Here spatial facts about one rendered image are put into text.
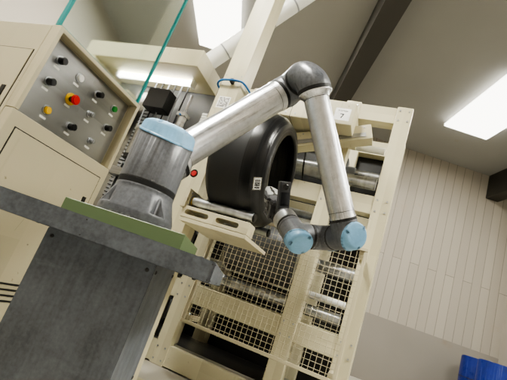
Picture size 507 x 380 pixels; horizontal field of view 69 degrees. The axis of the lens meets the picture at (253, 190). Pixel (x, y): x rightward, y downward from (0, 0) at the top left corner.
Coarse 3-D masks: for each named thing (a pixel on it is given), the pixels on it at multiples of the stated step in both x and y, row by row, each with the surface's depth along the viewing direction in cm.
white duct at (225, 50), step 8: (288, 0) 259; (296, 0) 259; (304, 0) 260; (312, 0) 263; (288, 8) 259; (296, 8) 261; (280, 16) 260; (288, 16) 263; (240, 32) 261; (232, 40) 260; (216, 48) 262; (224, 48) 260; (232, 48) 261; (208, 56) 261; (216, 56) 261; (224, 56) 262; (216, 64) 264
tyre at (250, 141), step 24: (288, 120) 192; (240, 144) 169; (264, 144) 167; (288, 144) 212; (216, 168) 171; (240, 168) 167; (264, 168) 167; (288, 168) 217; (216, 192) 175; (240, 192) 169; (264, 192) 172; (264, 216) 181
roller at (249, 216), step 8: (192, 200) 181; (200, 200) 180; (208, 208) 178; (216, 208) 176; (224, 208) 174; (232, 208) 174; (232, 216) 174; (240, 216) 171; (248, 216) 170; (256, 216) 171
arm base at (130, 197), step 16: (128, 176) 88; (112, 192) 88; (128, 192) 86; (144, 192) 87; (160, 192) 89; (112, 208) 84; (128, 208) 84; (144, 208) 85; (160, 208) 88; (160, 224) 87
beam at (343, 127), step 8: (296, 104) 224; (304, 104) 223; (336, 104) 217; (344, 104) 215; (352, 104) 214; (280, 112) 225; (288, 112) 224; (296, 112) 222; (304, 112) 221; (352, 112) 212; (296, 120) 225; (304, 120) 222; (336, 120) 213; (352, 120) 211; (296, 128) 235; (304, 128) 231; (336, 128) 218; (344, 128) 215; (352, 128) 215
